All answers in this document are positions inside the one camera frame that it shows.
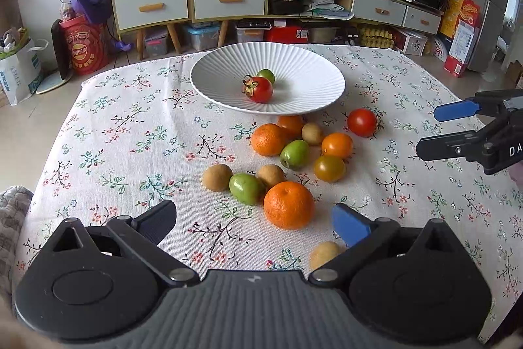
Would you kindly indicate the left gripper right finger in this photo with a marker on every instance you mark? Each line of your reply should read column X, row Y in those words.
column 364, row 238

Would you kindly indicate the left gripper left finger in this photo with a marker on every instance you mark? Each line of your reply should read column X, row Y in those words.
column 140, row 238

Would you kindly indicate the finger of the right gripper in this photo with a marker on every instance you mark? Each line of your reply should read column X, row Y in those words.
column 465, row 144
column 455, row 111

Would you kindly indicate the brown longan front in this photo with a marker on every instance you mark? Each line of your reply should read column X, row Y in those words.
column 324, row 253

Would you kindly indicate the brown longan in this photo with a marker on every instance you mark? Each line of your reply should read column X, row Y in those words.
column 312, row 133
column 324, row 253
column 216, row 178
column 271, row 175

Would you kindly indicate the yellow-green tomato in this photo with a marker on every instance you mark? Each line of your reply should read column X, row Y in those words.
column 329, row 169

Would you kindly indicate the large orange mandarin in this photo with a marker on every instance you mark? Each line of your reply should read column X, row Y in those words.
column 289, row 205

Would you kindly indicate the orange tomato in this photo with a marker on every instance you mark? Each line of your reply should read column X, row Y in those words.
column 338, row 145

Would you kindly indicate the red cherry tomato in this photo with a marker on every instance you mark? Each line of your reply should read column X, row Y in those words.
column 362, row 122

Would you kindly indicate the green jujube fruit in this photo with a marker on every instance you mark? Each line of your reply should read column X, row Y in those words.
column 295, row 155

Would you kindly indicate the green jujube front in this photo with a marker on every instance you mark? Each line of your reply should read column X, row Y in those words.
column 246, row 188

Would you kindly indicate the red tomato with stem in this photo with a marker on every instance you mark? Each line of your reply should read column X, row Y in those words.
column 258, row 89

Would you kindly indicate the small green fruit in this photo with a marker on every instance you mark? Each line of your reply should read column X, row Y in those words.
column 267, row 74

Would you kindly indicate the grey knitted cushion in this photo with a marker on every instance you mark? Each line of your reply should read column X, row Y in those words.
column 14, row 205

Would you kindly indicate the white ribbed plate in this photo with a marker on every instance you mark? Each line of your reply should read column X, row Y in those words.
column 305, row 81

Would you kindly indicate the red storage box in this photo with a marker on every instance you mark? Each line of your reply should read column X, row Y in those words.
column 287, row 35

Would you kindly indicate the red snack bucket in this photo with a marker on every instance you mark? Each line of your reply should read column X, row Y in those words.
column 86, row 45

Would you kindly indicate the white paper bag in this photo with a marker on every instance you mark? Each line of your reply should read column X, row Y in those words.
column 21, row 67

